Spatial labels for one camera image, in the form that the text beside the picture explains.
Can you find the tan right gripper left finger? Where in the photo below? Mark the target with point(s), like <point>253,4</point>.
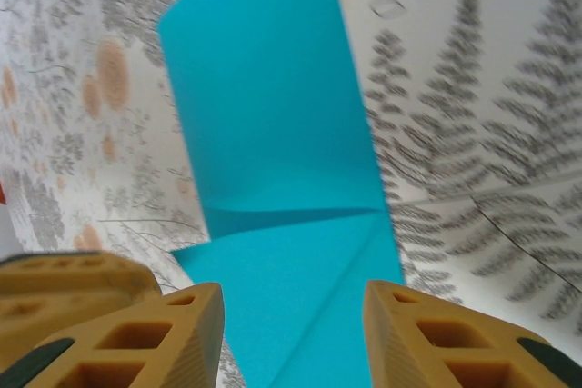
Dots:
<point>136,351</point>

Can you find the floral patterned table mat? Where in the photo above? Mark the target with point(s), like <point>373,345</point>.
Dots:
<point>477,88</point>

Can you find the blue cloth sheet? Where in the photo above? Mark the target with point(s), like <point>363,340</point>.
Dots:
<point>273,111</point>

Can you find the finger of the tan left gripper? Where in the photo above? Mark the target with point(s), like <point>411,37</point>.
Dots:
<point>68,274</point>
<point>68,311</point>

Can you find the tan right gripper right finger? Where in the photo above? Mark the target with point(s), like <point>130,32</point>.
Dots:
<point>436,351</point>

